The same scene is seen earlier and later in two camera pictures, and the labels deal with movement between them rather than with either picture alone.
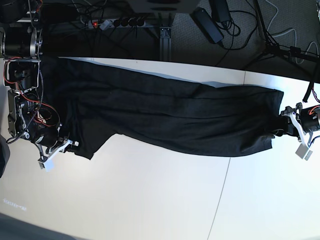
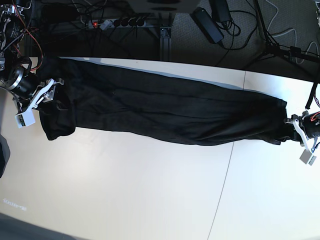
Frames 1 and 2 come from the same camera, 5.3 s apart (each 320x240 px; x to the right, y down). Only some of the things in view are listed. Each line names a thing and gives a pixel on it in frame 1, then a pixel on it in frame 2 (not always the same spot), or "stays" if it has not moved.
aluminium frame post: x=165 y=44 stays
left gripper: x=58 y=144 → x=46 y=89
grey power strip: x=106 y=23 stays
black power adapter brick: x=207 y=25 stays
